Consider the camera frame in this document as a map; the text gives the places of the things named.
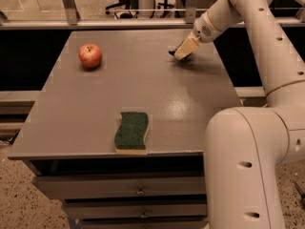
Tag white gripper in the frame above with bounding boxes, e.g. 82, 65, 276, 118
174, 12, 223, 60

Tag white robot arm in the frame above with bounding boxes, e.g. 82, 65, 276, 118
173, 0, 305, 229

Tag black office chair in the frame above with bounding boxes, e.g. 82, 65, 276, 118
105, 0, 138, 18

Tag red apple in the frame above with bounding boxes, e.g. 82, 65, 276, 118
78, 44, 102, 69

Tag green yellow sponge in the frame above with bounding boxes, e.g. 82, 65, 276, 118
114, 112, 150, 155

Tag grey drawer cabinet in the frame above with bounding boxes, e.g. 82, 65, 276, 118
7, 28, 243, 229

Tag middle grey drawer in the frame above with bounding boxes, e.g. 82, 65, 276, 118
63, 197, 208, 219

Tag grey drawer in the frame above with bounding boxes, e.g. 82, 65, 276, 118
79, 218, 208, 229
63, 197, 208, 219
32, 173, 206, 199

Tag top grey drawer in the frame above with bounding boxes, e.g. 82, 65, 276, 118
32, 173, 206, 199

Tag bottom grey drawer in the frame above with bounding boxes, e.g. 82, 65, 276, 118
79, 218, 208, 229

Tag metal railing frame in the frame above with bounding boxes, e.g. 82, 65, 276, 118
0, 0, 305, 31

